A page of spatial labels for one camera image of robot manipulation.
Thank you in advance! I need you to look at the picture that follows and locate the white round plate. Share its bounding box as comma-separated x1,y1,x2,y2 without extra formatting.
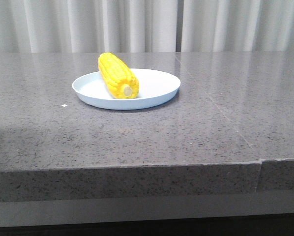
72,68,181,110

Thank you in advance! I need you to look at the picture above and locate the yellow corn cob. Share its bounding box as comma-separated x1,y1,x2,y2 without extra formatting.
98,52,140,99

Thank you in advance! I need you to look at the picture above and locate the grey pleated curtain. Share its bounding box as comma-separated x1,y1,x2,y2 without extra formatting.
0,0,294,53

